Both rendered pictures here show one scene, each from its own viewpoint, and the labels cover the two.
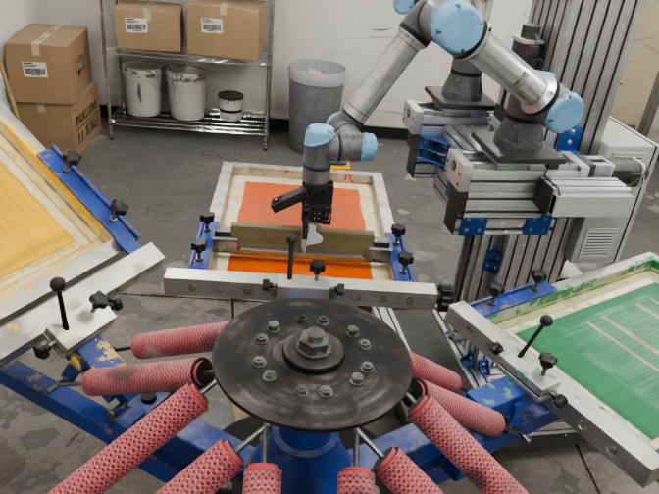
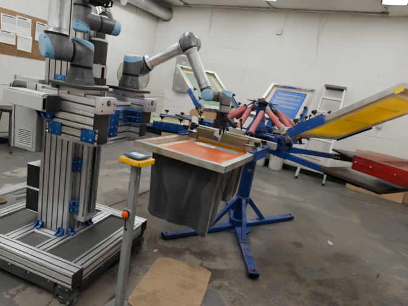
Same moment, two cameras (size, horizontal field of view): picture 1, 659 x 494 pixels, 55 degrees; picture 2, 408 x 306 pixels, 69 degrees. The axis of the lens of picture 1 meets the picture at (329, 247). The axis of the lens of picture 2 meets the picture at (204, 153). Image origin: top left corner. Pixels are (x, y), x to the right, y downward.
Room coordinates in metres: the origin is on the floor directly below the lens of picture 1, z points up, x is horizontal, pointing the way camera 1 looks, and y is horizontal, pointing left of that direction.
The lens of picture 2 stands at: (3.48, 1.04, 1.36)
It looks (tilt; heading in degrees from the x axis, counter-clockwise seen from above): 13 degrees down; 210
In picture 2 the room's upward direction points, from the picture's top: 10 degrees clockwise
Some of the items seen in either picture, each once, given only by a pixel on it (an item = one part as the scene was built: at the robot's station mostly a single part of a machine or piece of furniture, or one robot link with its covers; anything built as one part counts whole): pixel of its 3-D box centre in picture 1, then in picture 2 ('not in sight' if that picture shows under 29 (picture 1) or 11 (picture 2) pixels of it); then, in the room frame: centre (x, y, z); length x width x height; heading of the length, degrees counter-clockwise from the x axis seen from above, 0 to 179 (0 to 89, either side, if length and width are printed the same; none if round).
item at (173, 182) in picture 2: not in sight; (178, 192); (2.09, 0.12, 0.74); 0.45 x 0.03 x 0.43; 95
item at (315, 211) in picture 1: (316, 201); (221, 119); (1.59, 0.05, 1.15); 0.09 x 0.08 x 0.12; 95
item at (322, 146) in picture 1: (320, 146); (225, 98); (1.59, 0.05, 1.31); 0.09 x 0.08 x 0.11; 107
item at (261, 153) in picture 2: (203, 253); (258, 153); (1.53, 0.35, 0.97); 0.30 x 0.05 x 0.07; 5
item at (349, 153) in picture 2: not in sight; (319, 153); (0.36, 0.56, 0.91); 1.34 x 0.40 x 0.08; 125
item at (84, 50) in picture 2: (470, 50); (81, 52); (2.41, -0.44, 1.42); 0.13 x 0.12 x 0.14; 168
